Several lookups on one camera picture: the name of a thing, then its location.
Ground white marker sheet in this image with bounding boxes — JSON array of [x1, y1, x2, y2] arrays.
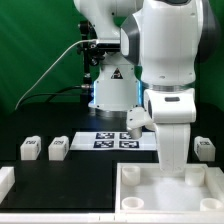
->
[[70, 132, 156, 151]]

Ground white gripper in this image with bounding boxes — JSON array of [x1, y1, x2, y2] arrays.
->
[[126, 89, 196, 172]]

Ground black cable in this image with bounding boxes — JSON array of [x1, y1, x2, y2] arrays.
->
[[19, 85, 94, 104]]

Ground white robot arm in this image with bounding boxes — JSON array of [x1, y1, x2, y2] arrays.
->
[[73, 0, 219, 172]]

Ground black camera stand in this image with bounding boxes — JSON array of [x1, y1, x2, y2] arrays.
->
[[77, 20, 97, 84]]

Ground grey cable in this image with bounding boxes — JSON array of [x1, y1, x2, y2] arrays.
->
[[14, 39, 98, 111]]

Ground white obstacle fence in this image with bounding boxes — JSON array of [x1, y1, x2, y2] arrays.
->
[[0, 167, 224, 224]]

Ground white square tabletop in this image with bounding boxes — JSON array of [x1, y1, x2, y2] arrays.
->
[[115, 163, 224, 214]]

